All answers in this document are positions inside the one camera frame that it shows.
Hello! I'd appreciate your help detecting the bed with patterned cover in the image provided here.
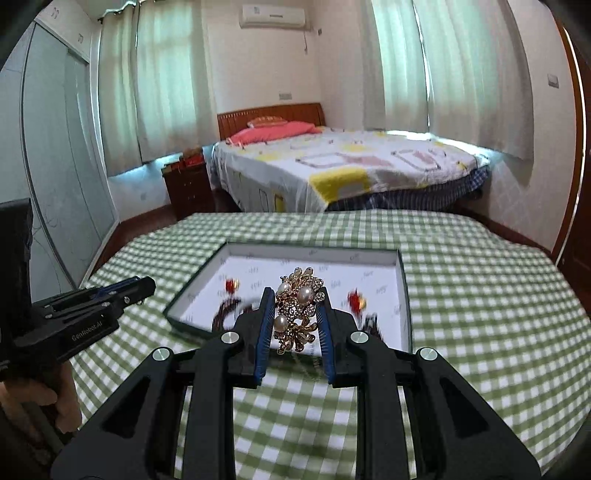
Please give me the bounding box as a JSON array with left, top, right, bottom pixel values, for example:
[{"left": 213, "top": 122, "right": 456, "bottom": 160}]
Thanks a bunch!
[{"left": 211, "top": 127, "right": 490, "bottom": 213}]

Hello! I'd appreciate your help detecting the white air conditioner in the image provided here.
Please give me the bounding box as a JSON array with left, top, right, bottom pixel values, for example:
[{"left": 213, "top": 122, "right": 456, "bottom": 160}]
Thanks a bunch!
[{"left": 239, "top": 4, "right": 308, "bottom": 29}]

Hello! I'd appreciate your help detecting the brown wooden door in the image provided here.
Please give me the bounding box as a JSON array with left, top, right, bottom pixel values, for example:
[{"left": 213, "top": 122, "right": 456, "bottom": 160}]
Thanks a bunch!
[{"left": 551, "top": 18, "right": 591, "bottom": 278}]

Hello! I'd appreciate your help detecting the dark red bead bracelet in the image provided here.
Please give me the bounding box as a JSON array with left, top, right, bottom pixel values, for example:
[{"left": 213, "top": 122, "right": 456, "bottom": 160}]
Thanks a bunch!
[{"left": 211, "top": 298, "right": 259, "bottom": 330}]

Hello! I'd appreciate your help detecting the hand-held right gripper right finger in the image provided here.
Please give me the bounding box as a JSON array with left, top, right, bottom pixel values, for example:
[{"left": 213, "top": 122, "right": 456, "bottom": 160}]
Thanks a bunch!
[{"left": 314, "top": 286, "right": 541, "bottom": 480}]

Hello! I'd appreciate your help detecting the person's left hand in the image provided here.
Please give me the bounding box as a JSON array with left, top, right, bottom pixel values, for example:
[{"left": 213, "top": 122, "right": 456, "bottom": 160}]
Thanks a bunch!
[{"left": 0, "top": 359, "right": 83, "bottom": 433}]

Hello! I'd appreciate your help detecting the dark green shallow box tray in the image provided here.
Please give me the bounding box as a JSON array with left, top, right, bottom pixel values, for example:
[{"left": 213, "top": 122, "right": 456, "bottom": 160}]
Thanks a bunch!
[{"left": 166, "top": 241, "right": 413, "bottom": 354}]

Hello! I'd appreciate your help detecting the frosted glass sliding wardrobe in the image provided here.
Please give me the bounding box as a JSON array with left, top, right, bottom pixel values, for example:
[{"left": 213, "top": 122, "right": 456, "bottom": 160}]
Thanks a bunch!
[{"left": 0, "top": 9, "right": 121, "bottom": 291}]

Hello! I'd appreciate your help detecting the wooden headboard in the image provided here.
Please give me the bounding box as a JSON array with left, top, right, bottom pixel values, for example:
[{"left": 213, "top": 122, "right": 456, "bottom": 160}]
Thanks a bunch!
[{"left": 217, "top": 102, "right": 326, "bottom": 141}]

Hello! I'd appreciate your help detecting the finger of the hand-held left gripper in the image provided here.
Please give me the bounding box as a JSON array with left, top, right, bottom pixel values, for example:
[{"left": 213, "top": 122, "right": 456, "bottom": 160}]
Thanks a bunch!
[
  {"left": 51, "top": 276, "right": 141, "bottom": 303},
  {"left": 108, "top": 276, "right": 157, "bottom": 319}
]

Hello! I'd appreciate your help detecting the dark wooden nightstand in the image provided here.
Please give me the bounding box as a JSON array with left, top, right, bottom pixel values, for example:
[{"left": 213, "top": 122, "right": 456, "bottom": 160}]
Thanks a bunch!
[{"left": 161, "top": 161, "right": 215, "bottom": 221}]

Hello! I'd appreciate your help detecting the gold pearl rhinestone brooch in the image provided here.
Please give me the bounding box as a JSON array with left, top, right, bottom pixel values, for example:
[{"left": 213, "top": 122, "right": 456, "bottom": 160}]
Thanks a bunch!
[{"left": 276, "top": 267, "right": 324, "bottom": 355}]

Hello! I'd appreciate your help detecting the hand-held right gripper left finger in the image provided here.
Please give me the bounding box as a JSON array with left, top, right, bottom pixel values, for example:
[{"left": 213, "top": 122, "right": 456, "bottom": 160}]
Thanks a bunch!
[{"left": 50, "top": 286, "right": 278, "bottom": 480}]

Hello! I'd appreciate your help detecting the green checkered tablecloth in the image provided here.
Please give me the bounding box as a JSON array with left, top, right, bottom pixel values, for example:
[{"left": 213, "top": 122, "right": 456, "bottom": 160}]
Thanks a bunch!
[{"left": 69, "top": 210, "right": 591, "bottom": 480}]

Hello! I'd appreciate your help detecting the black cord bead necklace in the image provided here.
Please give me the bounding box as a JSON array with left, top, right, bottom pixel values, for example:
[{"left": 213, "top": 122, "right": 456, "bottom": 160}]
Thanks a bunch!
[{"left": 358, "top": 314, "right": 386, "bottom": 341}]

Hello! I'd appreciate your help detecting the white sheer curtain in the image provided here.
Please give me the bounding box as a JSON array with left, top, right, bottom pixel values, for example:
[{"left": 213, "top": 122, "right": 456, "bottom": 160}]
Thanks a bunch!
[
  {"left": 360, "top": 0, "right": 430, "bottom": 132},
  {"left": 134, "top": 0, "right": 218, "bottom": 162},
  {"left": 97, "top": 4, "right": 141, "bottom": 178},
  {"left": 413, "top": 0, "right": 532, "bottom": 160}
]

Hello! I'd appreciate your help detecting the pink pillow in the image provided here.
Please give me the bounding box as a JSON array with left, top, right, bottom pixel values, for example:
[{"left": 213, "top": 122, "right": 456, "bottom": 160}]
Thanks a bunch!
[{"left": 228, "top": 121, "right": 322, "bottom": 146}]

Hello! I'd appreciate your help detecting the blue plaid bed skirt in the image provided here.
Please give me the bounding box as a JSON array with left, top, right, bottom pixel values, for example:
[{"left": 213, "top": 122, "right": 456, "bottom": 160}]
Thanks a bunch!
[{"left": 325, "top": 166, "right": 490, "bottom": 213}]

